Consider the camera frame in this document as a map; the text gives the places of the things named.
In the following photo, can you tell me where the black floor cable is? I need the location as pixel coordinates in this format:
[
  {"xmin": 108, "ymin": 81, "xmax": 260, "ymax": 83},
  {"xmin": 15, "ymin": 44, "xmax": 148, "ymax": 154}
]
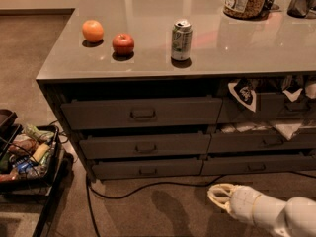
[{"xmin": 85, "ymin": 171, "xmax": 316, "ymax": 237}]

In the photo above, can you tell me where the dark glass pitcher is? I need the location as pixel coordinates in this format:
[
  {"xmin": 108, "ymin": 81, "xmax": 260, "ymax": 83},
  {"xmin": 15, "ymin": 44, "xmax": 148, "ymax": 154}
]
[{"xmin": 287, "ymin": 0, "xmax": 316, "ymax": 18}]

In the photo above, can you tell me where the grey kitchen counter cabinet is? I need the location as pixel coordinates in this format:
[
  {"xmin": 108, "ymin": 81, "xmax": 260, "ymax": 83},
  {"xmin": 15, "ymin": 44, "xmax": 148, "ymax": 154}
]
[{"xmin": 37, "ymin": 0, "xmax": 316, "ymax": 179}]

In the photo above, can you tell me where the black bin of snacks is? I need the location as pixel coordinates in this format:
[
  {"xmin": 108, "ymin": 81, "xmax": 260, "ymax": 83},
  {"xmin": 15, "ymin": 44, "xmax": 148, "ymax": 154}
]
[{"xmin": 0, "ymin": 109, "xmax": 61, "ymax": 194}]

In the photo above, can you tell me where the large jar of nuts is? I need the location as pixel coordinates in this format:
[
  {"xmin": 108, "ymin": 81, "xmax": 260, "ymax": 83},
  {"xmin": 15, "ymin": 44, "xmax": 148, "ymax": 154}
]
[{"xmin": 223, "ymin": 0, "xmax": 265, "ymax": 19}]

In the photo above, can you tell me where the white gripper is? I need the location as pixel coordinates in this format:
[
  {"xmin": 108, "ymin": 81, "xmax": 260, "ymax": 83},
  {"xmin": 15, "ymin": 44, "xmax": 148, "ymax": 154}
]
[{"xmin": 207, "ymin": 183, "xmax": 261, "ymax": 224}]

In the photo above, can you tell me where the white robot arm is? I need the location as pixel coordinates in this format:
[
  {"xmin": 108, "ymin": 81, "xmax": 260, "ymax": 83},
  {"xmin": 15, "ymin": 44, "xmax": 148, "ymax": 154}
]
[{"xmin": 207, "ymin": 183, "xmax": 316, "ymax": 237}]

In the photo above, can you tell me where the green white soda can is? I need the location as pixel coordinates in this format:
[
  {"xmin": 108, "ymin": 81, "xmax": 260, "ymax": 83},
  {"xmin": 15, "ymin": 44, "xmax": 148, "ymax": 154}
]
[{"xmin": 171, "ymin": 19, "xmax": 193, "ymax": 61}]

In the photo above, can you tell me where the black white snack bag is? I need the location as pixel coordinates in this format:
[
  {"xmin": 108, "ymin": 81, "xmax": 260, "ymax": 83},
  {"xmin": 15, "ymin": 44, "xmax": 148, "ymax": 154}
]
[{"xmin": 228, "ymin": 79, "xmax": 257, "ymax": 112}]

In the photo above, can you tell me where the orange fruit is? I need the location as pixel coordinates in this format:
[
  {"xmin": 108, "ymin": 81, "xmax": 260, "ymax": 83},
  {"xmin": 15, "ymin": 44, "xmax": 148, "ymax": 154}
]
[{"xmin": 82, "ymin": 20, "xmax": 104, "ymax": 42}]

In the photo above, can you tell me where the grey drawer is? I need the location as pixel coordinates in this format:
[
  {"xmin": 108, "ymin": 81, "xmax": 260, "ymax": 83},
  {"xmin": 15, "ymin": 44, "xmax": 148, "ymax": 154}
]
[
  {"xmin": 79, "ymin": 132, "xmax": 210, "ymax": 159},
  {"xmin": 208, "ymin": 128, "xmax": 316, "ymax": 153},
  {"xmin": 217, "ymin": 93, "xmax": 316, "ymax": 123},
  {"xmin": 201, "ymin": 153, "xmax": 316, "ymax": 176},
  {"xmin": 92, "ymin": 158, "xmax": 203, "ymax": 180},
  {"xmin": 61, "ymin": 96, "xmax": 222, "ymax": 130}
]

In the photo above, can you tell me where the red apple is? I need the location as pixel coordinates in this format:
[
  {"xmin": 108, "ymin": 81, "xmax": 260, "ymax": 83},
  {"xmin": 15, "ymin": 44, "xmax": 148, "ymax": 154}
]
[{"xmin": 112, "ymin": 33, "xmax": 134, "ymax": 56}]

